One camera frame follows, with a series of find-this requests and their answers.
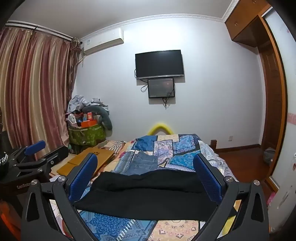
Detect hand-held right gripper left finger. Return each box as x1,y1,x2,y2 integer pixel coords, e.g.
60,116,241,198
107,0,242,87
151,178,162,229
21,153,104,241

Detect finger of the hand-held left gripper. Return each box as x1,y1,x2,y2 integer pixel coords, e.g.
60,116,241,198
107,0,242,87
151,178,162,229
9,140,46,163
13,145,69,177

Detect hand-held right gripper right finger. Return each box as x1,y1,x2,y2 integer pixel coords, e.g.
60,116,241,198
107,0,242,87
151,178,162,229
188,153,270,241

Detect black pants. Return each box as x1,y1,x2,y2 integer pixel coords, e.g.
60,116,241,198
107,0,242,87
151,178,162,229
74,170,237,220

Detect person's left forearm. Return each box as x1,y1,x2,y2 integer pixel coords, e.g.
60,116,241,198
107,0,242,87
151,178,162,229
0,200,22,241

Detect wooden lap desk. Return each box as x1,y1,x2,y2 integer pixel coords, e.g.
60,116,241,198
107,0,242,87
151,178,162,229
69,148,115,173
56,160,78,176

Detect patchwork patterned quilt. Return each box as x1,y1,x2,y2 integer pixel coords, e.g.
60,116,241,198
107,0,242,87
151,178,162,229
50,133,241,241

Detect orange box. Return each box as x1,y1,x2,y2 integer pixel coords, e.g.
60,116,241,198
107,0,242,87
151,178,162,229
81,119,97,128

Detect yellow blanket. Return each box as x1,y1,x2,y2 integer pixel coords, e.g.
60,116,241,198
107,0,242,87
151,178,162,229
221,200,242,234

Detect grey tube pillow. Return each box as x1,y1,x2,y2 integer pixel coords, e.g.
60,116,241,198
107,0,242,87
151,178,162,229
82,105,113,131

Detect blue jeans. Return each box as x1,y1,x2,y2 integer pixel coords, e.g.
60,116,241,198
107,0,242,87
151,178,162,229
122,151,170,175

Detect grey cloth bundle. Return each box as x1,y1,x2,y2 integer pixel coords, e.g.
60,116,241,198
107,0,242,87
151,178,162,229
263,148,276,165

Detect striped pink curtain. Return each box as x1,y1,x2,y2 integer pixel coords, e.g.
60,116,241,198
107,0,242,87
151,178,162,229
0,22,78,163

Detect yellow foam tube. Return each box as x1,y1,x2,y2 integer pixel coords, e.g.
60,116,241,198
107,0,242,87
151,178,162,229
148,123,173,135

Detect brown wooden door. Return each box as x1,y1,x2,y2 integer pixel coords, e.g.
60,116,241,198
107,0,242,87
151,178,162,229
258,14,288,181

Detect curtain rod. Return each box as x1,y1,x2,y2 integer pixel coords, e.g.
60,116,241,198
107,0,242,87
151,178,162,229
6,20,82,44

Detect white air conditioner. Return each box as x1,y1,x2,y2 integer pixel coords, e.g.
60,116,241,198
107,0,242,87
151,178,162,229
82,28,124,56

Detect wooden overhead cabinet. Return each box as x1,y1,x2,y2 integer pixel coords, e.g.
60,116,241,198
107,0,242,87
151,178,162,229
224,0,272,48

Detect black cable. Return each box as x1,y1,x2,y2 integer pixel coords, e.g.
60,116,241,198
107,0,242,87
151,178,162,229
162,91,175,109

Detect small black wall monitor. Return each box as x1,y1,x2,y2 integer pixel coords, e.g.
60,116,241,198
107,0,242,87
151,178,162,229
148,78,175,99

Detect black wall television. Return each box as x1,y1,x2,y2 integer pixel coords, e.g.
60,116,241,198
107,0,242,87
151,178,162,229
135,49,185,80

